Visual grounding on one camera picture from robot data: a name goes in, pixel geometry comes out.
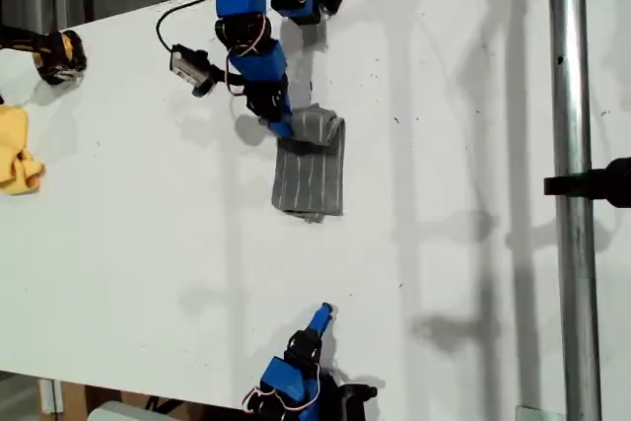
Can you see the grey white-striped towel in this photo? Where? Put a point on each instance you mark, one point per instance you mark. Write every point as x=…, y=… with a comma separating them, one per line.
x=310, y=179

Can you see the white plastic box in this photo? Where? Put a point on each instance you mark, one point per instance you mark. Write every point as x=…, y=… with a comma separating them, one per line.
x=118, y=413

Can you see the black yellow power tool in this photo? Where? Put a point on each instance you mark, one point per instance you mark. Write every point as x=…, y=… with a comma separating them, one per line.
x=59, y=53

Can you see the brown cardboard box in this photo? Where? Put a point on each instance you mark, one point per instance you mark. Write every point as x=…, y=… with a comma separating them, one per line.
x=74, y=403

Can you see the yellow cloth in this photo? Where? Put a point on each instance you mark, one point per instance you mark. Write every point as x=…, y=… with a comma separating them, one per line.
x=15, y=145

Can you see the white table leg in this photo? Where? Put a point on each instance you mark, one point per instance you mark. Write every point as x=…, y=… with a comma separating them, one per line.
x=49, y=396

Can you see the black clamp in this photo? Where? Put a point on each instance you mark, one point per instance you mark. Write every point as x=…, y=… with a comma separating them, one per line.
x=606, y=182

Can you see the black camera stalk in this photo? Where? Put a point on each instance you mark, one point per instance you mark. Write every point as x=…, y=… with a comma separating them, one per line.
x=227, y=77

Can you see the black arm camera box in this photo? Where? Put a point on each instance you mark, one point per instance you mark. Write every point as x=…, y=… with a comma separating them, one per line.
x=189, y=68
x=355, y=401

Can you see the steel post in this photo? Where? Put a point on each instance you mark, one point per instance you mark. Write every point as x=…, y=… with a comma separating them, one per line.
x=572, y=95

